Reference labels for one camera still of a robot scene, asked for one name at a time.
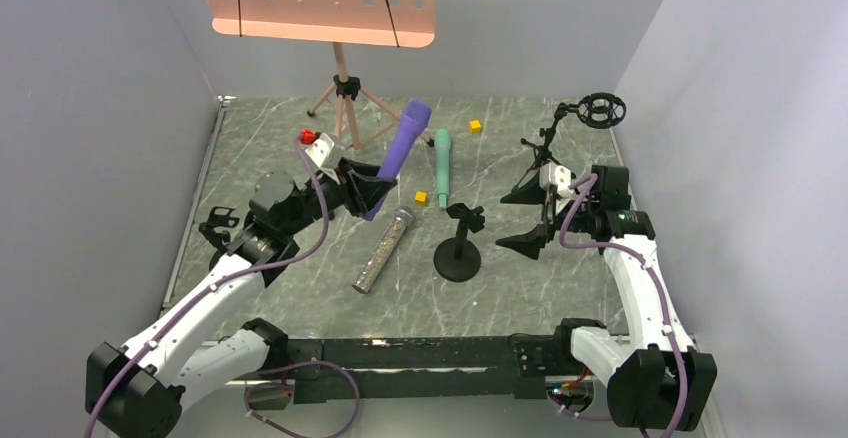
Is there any purple microphone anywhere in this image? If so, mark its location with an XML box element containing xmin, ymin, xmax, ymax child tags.
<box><xmin>363</xmin><ymin>99</ymin><xmax>432</xmax><ymax>221</ymax></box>

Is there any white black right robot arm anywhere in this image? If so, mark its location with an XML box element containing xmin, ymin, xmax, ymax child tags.
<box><xmin>496</xmin><ymin>162</ymin><xmax>717</xmax><ymax>437</ymax></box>

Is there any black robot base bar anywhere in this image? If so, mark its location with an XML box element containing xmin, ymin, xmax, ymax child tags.
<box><xmin>221</xmin><ymin>332</ymin><xmax>598</xmax><ymax>404</ymax></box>

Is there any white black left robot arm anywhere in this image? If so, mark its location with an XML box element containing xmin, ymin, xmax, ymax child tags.
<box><xmin>83</xmin><ymin>157</ymin><xmax>397</xmax><ymax>437</ymax></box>

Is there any black round-base microphone stand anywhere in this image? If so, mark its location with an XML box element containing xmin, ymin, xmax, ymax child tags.
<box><xmin>433</xmin><ymin>203</ymin><xmax>485</xmax><ymax>283</ymax></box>

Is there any black clip stand at left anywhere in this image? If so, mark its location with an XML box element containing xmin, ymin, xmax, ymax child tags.
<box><xmin>198</xmin><ymin>206</ymin><xmax>240</xmax><ymax>251</ymax></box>

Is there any pink music stand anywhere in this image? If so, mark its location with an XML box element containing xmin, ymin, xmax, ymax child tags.
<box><xmin>207</xmin><ymin>0</ymin><xmax>436</xmax><ymax>150</ymax></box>

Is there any teal green microphone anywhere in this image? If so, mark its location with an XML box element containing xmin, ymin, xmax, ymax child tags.
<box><xmin>434</xmin><ymin>128</ymin><xmax>452</xmax><ymax>210</ymax></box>

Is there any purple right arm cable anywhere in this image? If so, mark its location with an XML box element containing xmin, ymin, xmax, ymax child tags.
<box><xmin>544</xmin><ymin>175</ymin><xmax>692</xmax><ymax>438</ymax></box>

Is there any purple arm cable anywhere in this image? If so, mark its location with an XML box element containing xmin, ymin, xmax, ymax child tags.
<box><xmin>544</xmin><ymin>175</ymin><xmax>692</xmax><ymax>438</ymax></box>
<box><xmin>82</xmin><ymin>133</ymin><xmax>362</xmax><ymax>438</ymax></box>

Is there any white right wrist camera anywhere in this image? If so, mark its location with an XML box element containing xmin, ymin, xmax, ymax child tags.
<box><xmin>539</xmin><ymin>162</ymin><xmax>573</xmax><ymax>200</ymax></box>

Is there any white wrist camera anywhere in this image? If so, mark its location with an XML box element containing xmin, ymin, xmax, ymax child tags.
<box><xmin>539</xmin><ymin>162</ymin><xmax>573</xmax><ymax>200</ymax></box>
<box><xmin>298</xmin><ymin>129</ymin><xmax>345</xmax><ymax>175</ymax></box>

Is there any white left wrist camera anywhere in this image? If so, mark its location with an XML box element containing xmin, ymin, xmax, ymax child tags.
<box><xmin>298</xmin><ymin>129</ymin><xmax>345</xmax><ymax>175</ymax></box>

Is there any black tripod shock-mount stand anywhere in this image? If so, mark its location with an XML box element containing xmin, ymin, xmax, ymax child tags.
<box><xmin>510</xmin><ymin>92</ymin><xmax>627</xmax><ymax>191</ymax></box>

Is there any aluminium table edge rail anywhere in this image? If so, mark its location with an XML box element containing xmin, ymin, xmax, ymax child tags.
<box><xmin>160</xmin><ymin>95</ymin><xmax>234</xmax><ymax>314</ymax></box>

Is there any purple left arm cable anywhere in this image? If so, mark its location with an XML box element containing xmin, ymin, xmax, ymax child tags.
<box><xmin>82</xmin><ymin>133</ymin><xmax>362</xmax><ymax>438</ymax></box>

